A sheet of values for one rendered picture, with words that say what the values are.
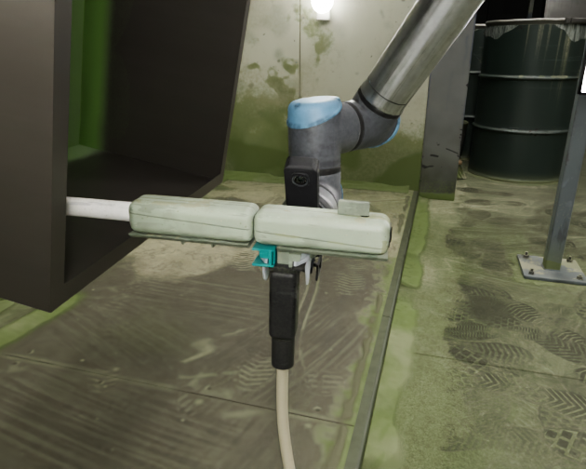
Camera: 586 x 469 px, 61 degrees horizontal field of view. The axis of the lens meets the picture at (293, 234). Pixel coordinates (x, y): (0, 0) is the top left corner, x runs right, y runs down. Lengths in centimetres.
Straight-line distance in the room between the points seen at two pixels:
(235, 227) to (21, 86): 25
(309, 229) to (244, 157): 231
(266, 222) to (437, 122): 209
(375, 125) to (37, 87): 57
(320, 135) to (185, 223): 32
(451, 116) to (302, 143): 182
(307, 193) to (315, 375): 58
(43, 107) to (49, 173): 6
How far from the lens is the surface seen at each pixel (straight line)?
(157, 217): 60
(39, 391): 125
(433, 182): 266
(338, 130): 84
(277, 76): 272
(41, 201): 56
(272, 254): 57
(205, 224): 58
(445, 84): 258
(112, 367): 126
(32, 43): 53
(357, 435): 103
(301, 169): 66
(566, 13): 747
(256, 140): 280
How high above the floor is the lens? 74
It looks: 21 degrees down
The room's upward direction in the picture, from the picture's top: straight up
